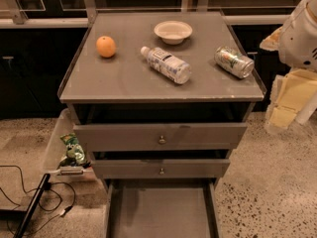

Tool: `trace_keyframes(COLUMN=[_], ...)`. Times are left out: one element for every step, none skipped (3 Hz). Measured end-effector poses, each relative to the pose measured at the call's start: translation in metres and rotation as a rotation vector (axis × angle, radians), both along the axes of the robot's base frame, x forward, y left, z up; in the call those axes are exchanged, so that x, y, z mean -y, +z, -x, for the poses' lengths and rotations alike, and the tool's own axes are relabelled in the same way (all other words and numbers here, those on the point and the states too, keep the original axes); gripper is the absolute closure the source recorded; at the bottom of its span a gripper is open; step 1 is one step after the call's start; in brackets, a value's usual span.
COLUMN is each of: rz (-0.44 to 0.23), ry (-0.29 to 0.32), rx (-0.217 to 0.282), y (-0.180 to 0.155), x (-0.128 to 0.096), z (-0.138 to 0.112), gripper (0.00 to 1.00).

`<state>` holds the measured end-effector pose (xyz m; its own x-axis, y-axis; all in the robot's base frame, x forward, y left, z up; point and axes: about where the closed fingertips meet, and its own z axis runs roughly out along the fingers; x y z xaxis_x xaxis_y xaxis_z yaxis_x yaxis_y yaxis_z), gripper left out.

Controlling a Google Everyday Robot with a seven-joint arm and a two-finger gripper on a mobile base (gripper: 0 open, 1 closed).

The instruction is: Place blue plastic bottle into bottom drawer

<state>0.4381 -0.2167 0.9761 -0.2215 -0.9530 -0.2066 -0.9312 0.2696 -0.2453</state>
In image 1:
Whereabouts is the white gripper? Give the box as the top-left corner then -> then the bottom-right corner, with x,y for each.
260,0 -> 317,133

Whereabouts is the blue labelled plastic bottle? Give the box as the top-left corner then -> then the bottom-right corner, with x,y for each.
141,47 -> 191,84

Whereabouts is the grey drawer cabinet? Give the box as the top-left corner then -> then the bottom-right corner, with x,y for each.
57,11 -> 267,238

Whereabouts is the grey top drawer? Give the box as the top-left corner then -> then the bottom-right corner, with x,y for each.
73,123 -> 247,152

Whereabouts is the grey drawer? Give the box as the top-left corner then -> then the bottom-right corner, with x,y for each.
105,178 -> 222,238
73,123 -> 247,152
92,159 -> 230,179

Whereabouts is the grey middle drawer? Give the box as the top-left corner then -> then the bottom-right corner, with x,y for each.
92,159 -> 230,179

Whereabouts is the grey bottom drawer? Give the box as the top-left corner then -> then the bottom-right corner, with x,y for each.
105,178 -> 222,238

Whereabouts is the green soda can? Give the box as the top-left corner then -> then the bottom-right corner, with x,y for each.
214,47 -> 255,79

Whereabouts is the white bowl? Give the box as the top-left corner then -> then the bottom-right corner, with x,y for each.
154,21 -> 192,45

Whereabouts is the orange fruit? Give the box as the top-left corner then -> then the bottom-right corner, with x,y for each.
96,36 -> 116,58

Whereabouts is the green snack bag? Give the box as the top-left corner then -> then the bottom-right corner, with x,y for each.
59,133 -> 88,167

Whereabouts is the clear plastic bin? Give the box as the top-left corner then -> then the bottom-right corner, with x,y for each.
42,109 -> 96,182

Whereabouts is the black flat bar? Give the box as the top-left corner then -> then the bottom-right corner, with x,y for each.
13,174 -> 51,238

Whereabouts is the white post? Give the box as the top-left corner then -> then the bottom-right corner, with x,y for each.
295,93 -> 317,125

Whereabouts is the black cable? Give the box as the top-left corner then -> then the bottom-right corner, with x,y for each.
0,165 -> 76,236

